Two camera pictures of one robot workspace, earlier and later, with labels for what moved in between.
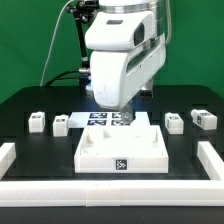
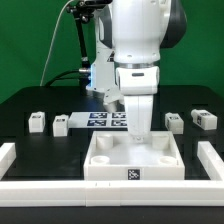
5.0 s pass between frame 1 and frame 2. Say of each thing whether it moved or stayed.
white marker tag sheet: stayed
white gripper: moved
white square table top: moved
